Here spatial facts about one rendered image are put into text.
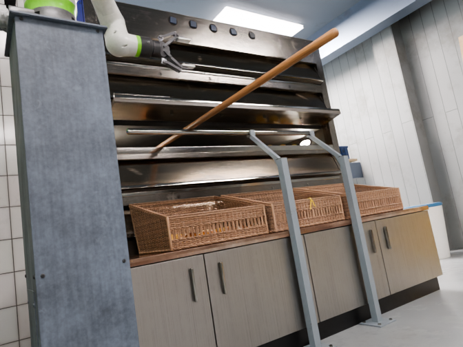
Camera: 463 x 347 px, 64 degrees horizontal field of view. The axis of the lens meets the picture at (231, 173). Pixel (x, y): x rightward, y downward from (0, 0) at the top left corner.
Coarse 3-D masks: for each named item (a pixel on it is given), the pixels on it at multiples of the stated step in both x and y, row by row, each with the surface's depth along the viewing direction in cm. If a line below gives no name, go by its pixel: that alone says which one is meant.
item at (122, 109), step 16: (112, 112) 208; (128, 112) 212; (144, 112) 217; (160, 112) 221; (176, 112) 227; (192, 112) 232; (224, 112) 243; (240, 112) 249; (256, 112) 255; (272, 112) 262; (288, 112) 269; (304, 112) 276; (320, 112) 284; (336, 112) 294
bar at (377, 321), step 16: (128, 128) 175; (256, 144) 210; (320, 144) 234; (288, 176) 192; (288, 192) 189; (352, 192) 216; (288, 208) 189; (352, 208) 215; (288, 224) 190; (352, 224) 215; (304, 256) 186; (368, 256) 211; (304, 272) 184; (368, 272) 209; (304, 288) 182; (368, 288) 209; (304, 304) 183; (368, 320) 211; (384, 320) 206
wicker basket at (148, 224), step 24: (144, 216) 185; (168, 216) 163; (192, 216) 169; (216, 216) 176; (240, 216) 184; (264, 216) 192; (144, 240) 186; (168, 240) 162; (192, 240) 167; (216, 240) 174
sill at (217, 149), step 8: (120, 152) 209; (128, 152) 212; (136, 152) 214; (144, 152) 217; (152, 152) 219; (160, 152) 222; (168, 152) 225; (176, 152) 228; (184, 152) 231; (192, 152) 234; (200, 152) 237
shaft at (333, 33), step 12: (324, 36) 119; (336, 36) 118; (312, 48) 124; (288, 60) 133; (276, 72) 139; (252, 84) 150; (240, 96) 159; (216, 108) 173; (204, 120) 184; (168, 144) 219
